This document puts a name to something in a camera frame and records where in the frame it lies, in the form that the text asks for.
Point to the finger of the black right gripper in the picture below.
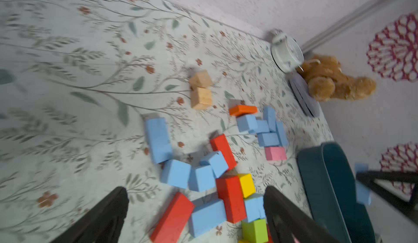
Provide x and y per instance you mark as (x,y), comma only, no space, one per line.
(408,208)

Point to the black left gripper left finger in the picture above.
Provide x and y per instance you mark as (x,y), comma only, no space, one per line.
(101,224)

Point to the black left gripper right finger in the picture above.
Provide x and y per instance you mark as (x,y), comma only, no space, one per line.
(288,223)

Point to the long light blue block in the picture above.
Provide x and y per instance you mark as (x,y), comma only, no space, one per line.
(158,140)

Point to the green cube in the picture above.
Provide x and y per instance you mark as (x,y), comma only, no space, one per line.
(255,232)

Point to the yellow cube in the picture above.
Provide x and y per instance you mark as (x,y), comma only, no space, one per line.
(247,184)

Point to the dark teal plastic tray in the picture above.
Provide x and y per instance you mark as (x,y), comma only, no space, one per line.
(331,191)

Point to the red block left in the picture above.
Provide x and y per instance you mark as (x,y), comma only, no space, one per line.
(173,221)

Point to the pink block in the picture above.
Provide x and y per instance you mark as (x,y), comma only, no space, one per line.
(275,153)

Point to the long red block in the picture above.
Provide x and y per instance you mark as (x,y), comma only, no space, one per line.
(220,143)

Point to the orange flat block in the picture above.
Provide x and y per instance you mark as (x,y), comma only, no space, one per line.
(240,110)

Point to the grey fabric glasses case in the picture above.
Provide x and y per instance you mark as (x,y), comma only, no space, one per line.
(307,103)

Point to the brown teddy bear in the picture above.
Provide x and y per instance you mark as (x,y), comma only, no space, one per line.
(326,81)

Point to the natural wood cube lower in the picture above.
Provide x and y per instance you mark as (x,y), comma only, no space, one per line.
(200,98)

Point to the natural wood cube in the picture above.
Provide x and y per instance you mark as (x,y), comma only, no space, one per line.
(201,79)
(200,98)

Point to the natural wood cube upper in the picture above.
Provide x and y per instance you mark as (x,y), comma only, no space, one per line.
(201,79)

